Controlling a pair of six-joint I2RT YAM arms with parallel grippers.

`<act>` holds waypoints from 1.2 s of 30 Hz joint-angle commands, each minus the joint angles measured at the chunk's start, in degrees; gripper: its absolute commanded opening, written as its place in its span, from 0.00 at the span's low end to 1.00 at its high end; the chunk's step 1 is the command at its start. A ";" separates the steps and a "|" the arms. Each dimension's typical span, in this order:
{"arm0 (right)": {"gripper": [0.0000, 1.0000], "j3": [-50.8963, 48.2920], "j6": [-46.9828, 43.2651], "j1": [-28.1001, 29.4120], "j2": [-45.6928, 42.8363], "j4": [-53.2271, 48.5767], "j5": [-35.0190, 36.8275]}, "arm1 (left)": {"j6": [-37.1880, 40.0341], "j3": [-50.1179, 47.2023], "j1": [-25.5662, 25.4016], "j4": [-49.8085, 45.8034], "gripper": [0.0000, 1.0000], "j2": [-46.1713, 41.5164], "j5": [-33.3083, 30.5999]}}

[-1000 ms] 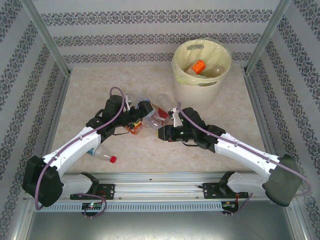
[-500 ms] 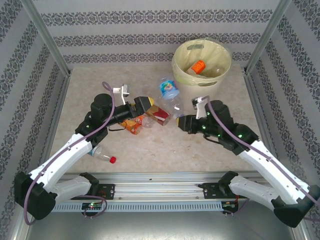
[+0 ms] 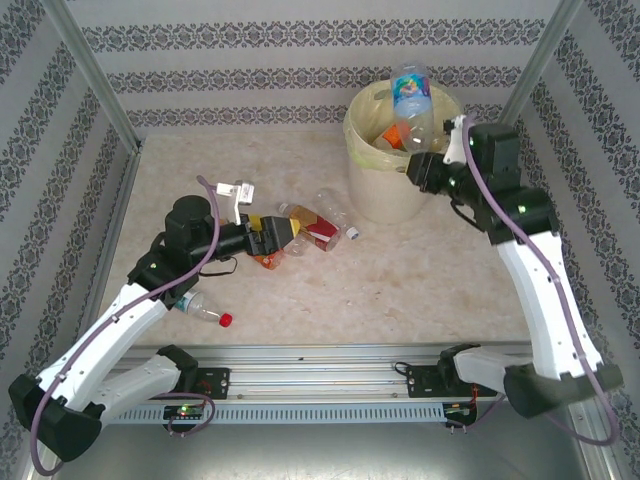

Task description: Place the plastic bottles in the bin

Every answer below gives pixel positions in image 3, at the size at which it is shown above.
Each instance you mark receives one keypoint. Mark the clear bottle orange cap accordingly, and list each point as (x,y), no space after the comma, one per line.
(301,245)

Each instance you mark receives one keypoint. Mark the orange juice bottle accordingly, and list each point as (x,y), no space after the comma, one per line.
(267,260)

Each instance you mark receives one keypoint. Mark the orange label bottle brown cap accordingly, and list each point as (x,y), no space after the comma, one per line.
(394,135)

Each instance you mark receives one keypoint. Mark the clear bottle white cap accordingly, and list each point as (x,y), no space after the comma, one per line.
(332,207)

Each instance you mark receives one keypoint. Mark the large blue label bottle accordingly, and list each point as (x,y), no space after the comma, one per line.
(412,100)

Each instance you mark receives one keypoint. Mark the clear water bottle red cap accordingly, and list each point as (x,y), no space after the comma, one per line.
(200,307)

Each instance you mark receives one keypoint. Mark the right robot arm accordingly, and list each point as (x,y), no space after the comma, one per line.
(550,310)

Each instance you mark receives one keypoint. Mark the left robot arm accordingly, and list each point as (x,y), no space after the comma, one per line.
(110,345)

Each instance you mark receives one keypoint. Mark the cream ribbed plastic bin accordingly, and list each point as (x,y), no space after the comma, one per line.
(385,200)

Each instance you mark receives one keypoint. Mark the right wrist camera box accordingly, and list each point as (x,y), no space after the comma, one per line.
(455,142)

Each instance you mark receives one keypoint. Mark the aluminium side rail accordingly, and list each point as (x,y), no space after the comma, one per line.
(111,240)

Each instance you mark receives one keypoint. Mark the aluminium frame post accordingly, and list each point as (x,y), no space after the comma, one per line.
(540,65)
(95,75)

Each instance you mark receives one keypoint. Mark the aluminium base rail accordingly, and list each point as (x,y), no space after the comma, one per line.
(320,372)

